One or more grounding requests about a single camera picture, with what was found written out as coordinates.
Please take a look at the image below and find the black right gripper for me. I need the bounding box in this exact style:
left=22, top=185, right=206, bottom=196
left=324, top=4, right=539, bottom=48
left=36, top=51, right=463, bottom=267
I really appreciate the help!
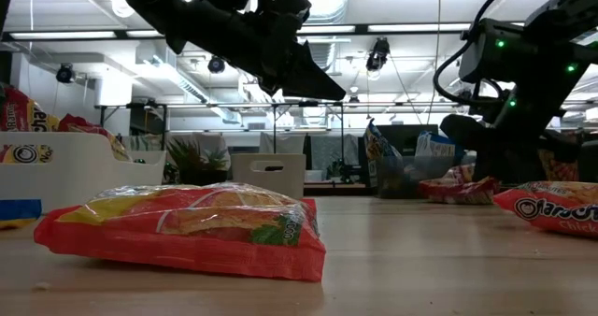
left=438, top=113, right=583, bottom=183

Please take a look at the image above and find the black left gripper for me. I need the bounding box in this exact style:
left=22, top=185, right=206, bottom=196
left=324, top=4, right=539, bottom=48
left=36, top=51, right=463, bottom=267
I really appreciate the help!
left=219, top=0, right=348, bottom=102

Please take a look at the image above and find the blue white noodle packet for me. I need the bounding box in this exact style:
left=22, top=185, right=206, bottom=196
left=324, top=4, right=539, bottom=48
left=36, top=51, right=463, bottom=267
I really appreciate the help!
left=414, top=130, right=467, bottom=159

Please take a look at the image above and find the orange chicken noodle packet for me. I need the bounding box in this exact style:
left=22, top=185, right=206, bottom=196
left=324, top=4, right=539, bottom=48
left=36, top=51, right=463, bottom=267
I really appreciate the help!
left=492, top=180, right=598, bottom=240
left=33, top=180, right=327, bottom=284

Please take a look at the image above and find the grey translucent plastic bin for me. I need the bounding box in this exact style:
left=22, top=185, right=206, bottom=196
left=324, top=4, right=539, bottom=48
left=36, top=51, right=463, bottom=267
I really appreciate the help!
left=375, top=152, right=478, bottom=200

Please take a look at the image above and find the grey hanging cloth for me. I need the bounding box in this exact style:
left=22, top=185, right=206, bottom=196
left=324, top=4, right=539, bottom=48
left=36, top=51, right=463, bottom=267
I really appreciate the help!
left=258, top=132, right=307, bottom=155

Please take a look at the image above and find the black monitor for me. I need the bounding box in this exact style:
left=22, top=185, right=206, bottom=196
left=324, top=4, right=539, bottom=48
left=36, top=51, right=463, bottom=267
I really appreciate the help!
left=374, top=123, right=440, bottom=157

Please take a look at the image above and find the black hanging spotlight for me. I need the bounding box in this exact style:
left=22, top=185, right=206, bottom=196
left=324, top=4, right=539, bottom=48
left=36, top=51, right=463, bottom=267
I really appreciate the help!
left=364, top=36, right=392, bottom=73

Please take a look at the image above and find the orange patterned tapestry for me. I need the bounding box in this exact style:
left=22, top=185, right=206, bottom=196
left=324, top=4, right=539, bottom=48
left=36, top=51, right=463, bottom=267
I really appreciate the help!
left=536, top=147, right=581, bottom=182

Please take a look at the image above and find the black tabletop device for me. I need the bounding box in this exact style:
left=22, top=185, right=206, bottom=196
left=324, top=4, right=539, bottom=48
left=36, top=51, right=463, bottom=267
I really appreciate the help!
left=325, top=158, right=371, bottom=184

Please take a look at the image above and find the black ceiling spotlight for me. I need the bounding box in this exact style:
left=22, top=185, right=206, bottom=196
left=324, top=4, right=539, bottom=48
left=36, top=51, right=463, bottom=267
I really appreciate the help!
left=55, top=63, right=77, bottom=85
left=206, top=55, right=227, bottom=75

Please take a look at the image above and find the white plastic storage bin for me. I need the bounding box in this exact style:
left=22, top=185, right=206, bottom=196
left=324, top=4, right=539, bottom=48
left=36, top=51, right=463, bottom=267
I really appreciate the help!
left=0, top=130, right=168, bottom=215
left=231, top=152, right=307, bottom=201

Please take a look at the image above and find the green plant black pot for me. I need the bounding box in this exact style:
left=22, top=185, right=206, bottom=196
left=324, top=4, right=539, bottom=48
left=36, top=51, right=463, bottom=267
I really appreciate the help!
left=165, top=136, right=230, bottom=187

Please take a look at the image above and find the black background table frame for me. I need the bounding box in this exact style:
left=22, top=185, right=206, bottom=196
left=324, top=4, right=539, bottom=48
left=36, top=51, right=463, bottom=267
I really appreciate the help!
left=94, top=101, right=170, bottom=150
left=209, top=99, right=349, bottom=167

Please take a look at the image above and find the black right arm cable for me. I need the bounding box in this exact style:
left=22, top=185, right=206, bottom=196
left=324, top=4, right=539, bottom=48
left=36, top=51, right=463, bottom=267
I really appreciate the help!
left=431, top=0, right=520, bottom=108

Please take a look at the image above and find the black overhead frame beam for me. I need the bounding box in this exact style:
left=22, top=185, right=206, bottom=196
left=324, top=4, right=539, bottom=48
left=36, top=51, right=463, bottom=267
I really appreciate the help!
left=0, top=22, right=473, bottom=44

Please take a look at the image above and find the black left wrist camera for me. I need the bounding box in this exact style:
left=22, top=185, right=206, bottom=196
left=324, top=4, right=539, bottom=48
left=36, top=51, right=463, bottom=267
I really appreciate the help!
left=272, top=0, right=313, bottom=25

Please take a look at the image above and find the black table frame rail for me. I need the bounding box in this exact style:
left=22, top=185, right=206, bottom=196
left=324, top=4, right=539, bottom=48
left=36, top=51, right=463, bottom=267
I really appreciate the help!
left=303, top=181, right=377, bottom=197

